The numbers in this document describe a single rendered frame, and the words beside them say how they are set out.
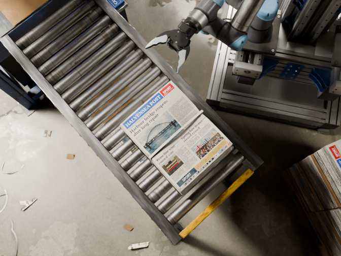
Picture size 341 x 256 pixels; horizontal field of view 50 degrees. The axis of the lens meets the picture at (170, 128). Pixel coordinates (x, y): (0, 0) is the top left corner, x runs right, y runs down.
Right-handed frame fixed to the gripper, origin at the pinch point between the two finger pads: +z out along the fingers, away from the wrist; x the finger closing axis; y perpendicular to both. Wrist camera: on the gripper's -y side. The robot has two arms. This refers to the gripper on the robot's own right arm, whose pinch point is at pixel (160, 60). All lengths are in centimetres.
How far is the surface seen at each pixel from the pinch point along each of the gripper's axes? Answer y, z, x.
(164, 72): 44.5, -10.6, 3.2
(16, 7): 56, 8, 87
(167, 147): 17.9, 20.6, -21.4
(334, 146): 31, -29, -79
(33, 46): 53, 19, 64
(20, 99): 116, 44, 77
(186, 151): 16.8, 17.5, -28.4
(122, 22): 49, -19, 37
